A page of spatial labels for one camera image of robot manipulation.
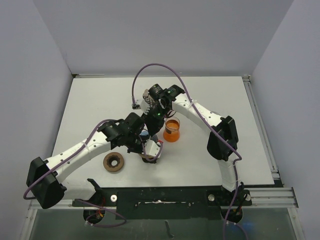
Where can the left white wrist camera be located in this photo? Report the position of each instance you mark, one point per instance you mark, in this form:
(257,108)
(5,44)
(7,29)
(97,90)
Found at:
(152,148)

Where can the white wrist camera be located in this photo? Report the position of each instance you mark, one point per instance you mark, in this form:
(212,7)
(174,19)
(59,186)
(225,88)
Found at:
(144,104)
(152,148)

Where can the orange coffee filter box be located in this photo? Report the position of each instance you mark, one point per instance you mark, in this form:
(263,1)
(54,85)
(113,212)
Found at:
(145,94)

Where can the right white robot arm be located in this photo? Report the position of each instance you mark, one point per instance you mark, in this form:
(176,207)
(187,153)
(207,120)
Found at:
(221,131)

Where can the dark wooden ring holder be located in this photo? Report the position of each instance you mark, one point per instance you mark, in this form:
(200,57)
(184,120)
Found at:
(113,162)

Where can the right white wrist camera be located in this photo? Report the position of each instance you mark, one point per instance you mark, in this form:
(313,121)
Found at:
(144,104)

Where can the light wooden ring holder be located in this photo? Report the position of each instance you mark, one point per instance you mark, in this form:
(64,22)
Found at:
(148,156)

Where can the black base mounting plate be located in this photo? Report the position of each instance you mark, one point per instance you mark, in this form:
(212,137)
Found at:
(171,203)

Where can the orange glass carafe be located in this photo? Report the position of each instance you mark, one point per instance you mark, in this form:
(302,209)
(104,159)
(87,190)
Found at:
(171,131)

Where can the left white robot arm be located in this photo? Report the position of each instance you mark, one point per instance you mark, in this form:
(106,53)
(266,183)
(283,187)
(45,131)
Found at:
(45,179)

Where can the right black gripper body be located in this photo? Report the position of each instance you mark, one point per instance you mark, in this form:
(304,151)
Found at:
(157,114)

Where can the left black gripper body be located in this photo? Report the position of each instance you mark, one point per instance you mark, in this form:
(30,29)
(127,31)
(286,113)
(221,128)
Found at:
(136,145)

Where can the blue glass dripper cone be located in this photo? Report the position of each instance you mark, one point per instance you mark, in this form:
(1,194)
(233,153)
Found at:
(145,133)

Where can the dark green glass dripper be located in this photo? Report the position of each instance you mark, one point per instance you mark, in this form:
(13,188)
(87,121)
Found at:
(149,161)

